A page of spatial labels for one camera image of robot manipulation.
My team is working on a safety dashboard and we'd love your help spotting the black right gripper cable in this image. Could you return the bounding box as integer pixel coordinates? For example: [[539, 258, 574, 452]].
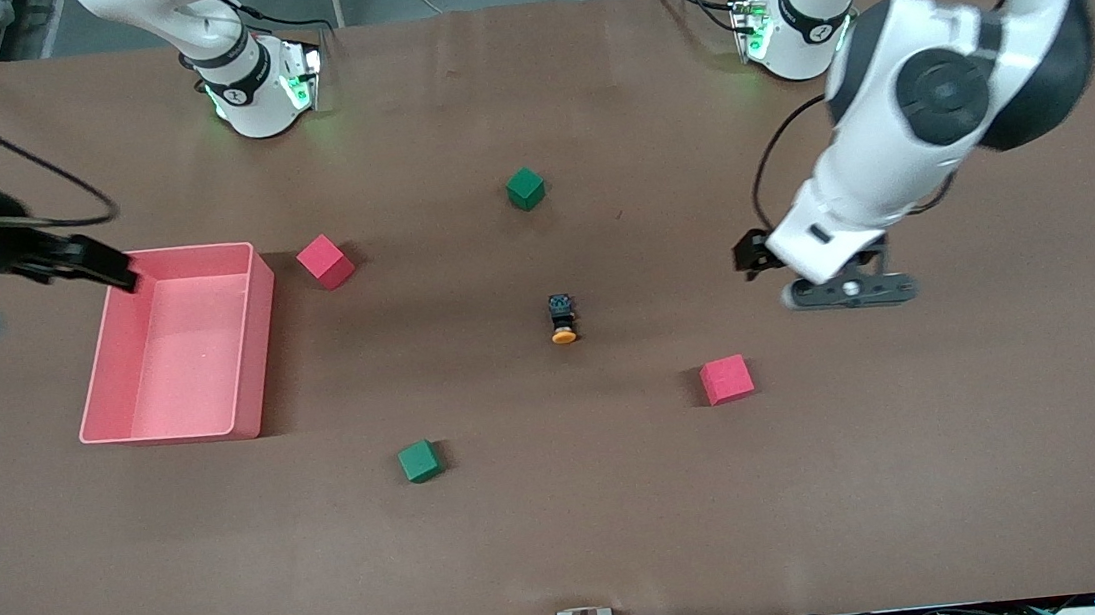
[[0, 54, 121, 237]]

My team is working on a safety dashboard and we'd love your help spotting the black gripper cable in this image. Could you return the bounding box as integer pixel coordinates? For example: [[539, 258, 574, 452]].
[[734, 0, 1095, 233], [0, 54, 121, 237]]

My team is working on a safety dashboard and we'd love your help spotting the pink plastic tray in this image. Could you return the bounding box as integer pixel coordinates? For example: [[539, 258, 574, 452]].
[[61, 237, 291, 456]]

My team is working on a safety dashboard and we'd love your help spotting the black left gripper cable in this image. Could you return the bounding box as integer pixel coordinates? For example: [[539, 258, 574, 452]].
[[734, 0, 1095, 233]]

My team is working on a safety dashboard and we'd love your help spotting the orange and black push button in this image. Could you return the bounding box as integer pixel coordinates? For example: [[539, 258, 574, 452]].
[[546, 292, 581, 347]]

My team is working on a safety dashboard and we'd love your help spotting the green cube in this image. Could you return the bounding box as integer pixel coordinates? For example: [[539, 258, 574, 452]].
[[504, 165, 549, 214], [396, 437, 446, 486]]

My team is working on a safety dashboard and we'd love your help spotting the pink cube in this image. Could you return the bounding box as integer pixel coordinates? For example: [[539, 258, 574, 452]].
[[697, 352, 757, 408], [294, 231, 359, 294]]

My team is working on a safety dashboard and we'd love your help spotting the black right arm base cable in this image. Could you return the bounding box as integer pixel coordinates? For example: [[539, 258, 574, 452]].
[[186, 0, 332, 81]]

